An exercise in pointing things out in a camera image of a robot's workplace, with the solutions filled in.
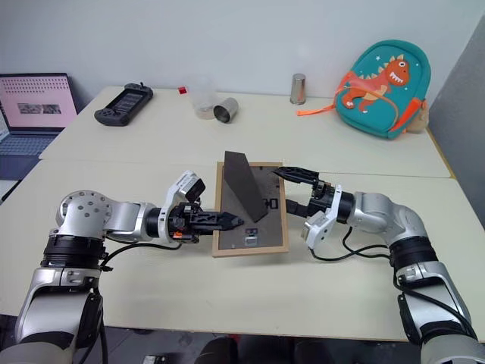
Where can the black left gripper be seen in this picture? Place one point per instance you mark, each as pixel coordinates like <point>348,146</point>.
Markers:
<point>182,223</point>

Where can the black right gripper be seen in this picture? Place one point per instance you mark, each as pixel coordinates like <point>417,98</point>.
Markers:
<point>321,197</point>

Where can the wooden picture frame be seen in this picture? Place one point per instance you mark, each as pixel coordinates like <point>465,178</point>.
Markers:
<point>271,227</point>

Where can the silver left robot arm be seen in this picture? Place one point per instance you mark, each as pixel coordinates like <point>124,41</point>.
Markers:
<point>79,212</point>

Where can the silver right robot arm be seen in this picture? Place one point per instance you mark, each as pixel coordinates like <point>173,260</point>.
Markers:
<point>401,223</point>

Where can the tall steel cup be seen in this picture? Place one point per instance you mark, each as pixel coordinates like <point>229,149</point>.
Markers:
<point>298,89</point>

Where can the short steel cup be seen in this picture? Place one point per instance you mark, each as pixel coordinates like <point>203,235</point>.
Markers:
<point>227,110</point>

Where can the clear plastic cup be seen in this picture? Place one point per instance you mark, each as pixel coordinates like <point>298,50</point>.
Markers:
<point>202,96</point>

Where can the dark rounded shape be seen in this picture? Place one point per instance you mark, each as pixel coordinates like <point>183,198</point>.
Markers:
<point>218,350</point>

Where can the teal dinosaur backpack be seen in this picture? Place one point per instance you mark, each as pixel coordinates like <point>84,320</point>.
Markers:
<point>379,87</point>

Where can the small red cube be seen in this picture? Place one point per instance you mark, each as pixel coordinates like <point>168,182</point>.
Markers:
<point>183,90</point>

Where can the brown plush toy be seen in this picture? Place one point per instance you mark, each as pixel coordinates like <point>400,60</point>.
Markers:
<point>420,119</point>

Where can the black handheld game controller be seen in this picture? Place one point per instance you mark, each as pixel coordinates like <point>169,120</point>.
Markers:
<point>123,104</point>

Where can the grey partition panel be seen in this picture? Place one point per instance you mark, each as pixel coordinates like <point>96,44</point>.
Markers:
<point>458,113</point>

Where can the open laptop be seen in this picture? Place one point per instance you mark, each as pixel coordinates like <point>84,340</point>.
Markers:
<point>34,102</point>

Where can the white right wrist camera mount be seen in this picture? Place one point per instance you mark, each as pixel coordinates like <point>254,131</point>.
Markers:
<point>318,227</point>

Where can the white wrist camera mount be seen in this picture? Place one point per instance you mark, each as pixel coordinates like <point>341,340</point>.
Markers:
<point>318,227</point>
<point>182,187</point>

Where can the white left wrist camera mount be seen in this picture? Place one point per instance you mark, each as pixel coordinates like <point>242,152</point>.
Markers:
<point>182,187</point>

